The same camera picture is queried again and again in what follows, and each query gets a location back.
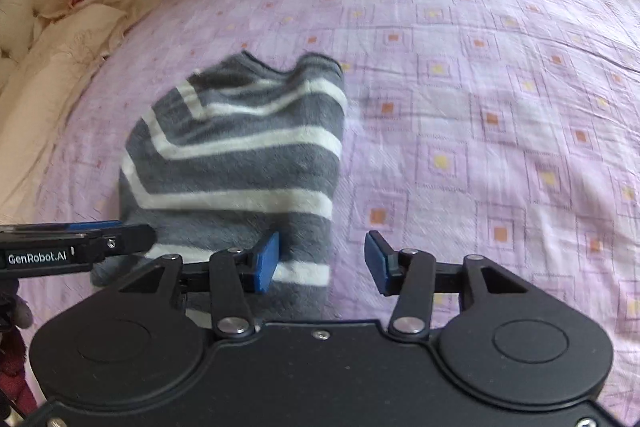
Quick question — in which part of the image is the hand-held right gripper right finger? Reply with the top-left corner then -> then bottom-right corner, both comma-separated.
364,230 -> 542,338

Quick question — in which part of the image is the dark red cloth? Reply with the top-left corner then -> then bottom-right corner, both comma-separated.
0,292 -> 38,418

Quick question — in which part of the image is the beige pillow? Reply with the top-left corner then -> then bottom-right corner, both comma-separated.
0,0 -> 166,210

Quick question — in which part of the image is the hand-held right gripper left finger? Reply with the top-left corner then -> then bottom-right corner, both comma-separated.
104,230 -> 281,340

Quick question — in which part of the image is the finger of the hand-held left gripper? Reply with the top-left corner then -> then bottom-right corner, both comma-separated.
97,225 -> 157,264
67,220 -> 123,233

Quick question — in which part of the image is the grey white striped cardigan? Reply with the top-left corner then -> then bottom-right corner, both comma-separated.
90,49 -> 350,324

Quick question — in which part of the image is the purple patterned bed sheet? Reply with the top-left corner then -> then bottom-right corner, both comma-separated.
30,0 -> 640,413

